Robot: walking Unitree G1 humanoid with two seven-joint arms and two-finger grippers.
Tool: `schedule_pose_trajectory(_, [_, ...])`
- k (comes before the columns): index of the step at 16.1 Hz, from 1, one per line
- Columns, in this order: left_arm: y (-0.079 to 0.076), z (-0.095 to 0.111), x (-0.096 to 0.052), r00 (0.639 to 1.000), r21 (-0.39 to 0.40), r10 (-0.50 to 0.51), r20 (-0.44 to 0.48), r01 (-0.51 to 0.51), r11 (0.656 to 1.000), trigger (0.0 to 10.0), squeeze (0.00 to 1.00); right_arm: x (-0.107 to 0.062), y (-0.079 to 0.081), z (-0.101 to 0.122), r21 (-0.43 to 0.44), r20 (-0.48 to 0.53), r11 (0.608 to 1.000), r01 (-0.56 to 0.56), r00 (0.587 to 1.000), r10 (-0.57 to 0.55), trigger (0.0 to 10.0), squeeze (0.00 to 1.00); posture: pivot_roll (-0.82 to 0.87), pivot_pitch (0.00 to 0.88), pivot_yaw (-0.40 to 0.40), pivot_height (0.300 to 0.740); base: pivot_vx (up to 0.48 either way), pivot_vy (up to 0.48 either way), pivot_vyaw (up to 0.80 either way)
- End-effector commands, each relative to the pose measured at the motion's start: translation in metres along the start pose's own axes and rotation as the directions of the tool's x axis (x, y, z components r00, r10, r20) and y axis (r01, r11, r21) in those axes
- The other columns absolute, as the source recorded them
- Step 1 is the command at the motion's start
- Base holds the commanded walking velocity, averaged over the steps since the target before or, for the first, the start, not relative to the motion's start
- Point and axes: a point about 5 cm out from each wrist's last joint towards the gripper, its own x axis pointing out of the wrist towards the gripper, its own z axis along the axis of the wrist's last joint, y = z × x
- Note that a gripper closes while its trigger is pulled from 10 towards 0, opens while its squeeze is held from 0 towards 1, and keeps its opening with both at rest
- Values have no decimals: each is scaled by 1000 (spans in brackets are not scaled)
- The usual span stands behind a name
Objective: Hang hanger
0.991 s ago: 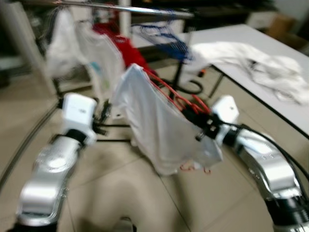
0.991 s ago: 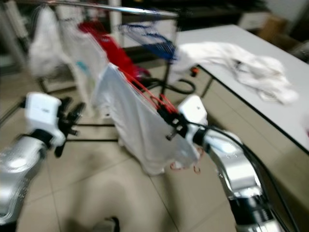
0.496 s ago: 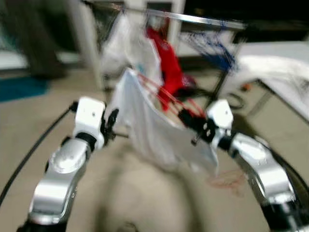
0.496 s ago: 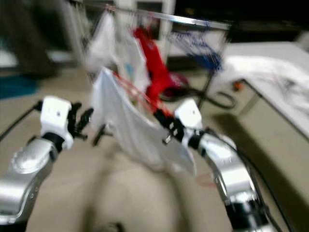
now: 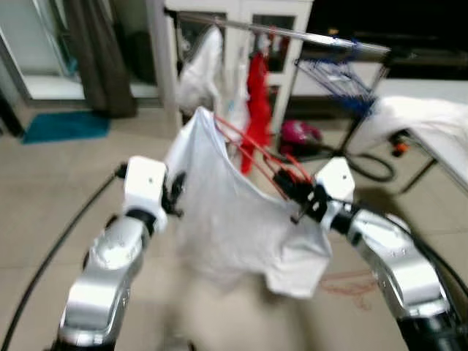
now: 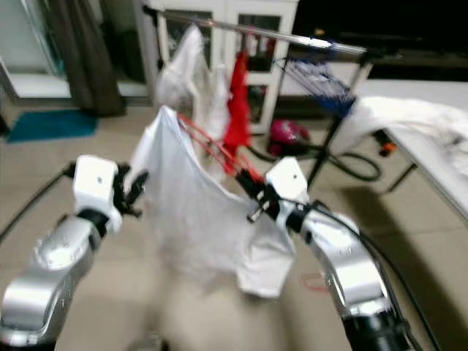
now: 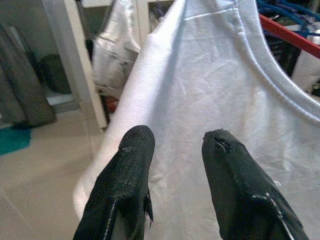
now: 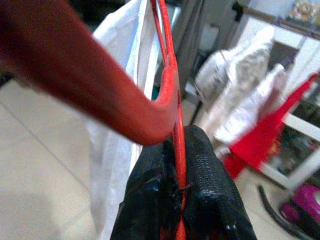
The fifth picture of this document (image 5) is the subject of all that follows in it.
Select red plastic hanger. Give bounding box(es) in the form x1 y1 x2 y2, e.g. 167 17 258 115
212 113 312 202

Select white t-shirt dark print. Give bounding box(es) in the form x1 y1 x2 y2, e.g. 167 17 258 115
165 106 333 299

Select blue plastic hanger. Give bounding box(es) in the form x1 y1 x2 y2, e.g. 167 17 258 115
314 62 377 119
296 57 366 110

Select pink vacuum cleaner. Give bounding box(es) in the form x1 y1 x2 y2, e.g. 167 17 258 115
280 119 324 156

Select plain red shirt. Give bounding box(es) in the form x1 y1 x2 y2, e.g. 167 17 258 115
240 51 273 175

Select white shirt grey trim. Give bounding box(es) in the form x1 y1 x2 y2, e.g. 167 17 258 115
175 26 224 116

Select teal floor mat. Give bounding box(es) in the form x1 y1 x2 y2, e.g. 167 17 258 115
22 110 110 143

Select white crumpled cloth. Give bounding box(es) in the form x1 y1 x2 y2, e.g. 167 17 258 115
351 95 468 156

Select grey curtain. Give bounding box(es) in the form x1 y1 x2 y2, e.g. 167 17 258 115
62 0 138 118

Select grey table black legs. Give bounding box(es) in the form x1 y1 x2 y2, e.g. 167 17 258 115
395 124 468 195

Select metal clothes rack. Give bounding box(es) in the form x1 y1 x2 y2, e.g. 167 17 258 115
162 6 414 158

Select white glass-door cabinet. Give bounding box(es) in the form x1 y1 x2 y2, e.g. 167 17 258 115
157 0 315 132

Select black television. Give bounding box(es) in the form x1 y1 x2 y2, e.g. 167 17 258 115
307 0 468 52

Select glass sliding door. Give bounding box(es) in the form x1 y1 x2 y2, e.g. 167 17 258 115
0 0 158 103

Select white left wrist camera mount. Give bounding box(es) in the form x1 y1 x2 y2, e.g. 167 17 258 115
123 155 170 216

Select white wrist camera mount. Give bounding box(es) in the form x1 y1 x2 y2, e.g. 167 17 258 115
123 155 170 216
314 157 357 220

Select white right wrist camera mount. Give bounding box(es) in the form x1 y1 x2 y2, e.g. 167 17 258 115
314 157 357 220

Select black vacuum hose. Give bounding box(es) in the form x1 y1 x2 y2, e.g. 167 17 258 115
322 143 397 184

